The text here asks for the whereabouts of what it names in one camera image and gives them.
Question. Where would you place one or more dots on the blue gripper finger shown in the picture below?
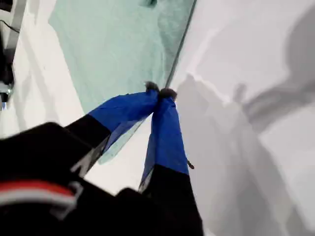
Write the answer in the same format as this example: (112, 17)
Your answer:
(123, 108)
(167, 137)

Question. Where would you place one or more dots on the pale green T-shirt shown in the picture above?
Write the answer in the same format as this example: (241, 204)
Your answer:
(110, 49)

